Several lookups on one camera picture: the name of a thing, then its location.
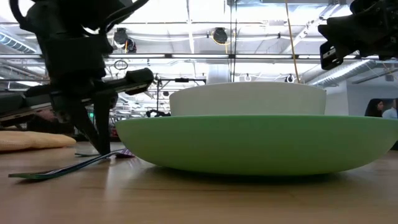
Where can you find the long ceiling light bar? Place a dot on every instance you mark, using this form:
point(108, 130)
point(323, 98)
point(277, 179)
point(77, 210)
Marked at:
point(199, 56)

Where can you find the black metal stand frame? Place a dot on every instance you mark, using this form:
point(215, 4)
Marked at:
point(157, 93)

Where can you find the silver ventilation duct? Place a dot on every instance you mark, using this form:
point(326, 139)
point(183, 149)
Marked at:
point(342, 73)

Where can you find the tan cloth napkin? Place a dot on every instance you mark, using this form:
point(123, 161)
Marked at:
point(31, 140)

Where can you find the green plate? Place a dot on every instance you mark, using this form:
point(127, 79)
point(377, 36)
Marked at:
point(258, 146)

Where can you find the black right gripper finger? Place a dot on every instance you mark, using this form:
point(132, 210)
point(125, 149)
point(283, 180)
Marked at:
point(331, 56)
point(337, 29)

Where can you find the small black ceiling reel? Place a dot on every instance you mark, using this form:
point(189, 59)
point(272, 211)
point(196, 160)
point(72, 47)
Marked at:
point(289, 78)

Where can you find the green exit sign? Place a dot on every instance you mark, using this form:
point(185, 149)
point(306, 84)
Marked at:
point(91, 115)

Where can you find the iridescent metal fork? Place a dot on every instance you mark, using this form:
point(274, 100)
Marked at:
point(62, 170)

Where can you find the person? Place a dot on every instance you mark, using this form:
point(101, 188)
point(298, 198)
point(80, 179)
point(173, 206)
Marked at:
point(391, 113)
point(374, 109)

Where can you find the white building column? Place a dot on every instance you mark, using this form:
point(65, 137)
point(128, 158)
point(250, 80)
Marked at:
point(218, 73)

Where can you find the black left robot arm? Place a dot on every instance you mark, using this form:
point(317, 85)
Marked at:
point(77, 15)

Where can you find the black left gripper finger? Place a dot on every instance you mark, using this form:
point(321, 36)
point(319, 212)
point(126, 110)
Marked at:
point(102, 124)
point(79, 121)

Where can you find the white bowl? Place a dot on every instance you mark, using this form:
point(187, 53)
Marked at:
point(248, 99)

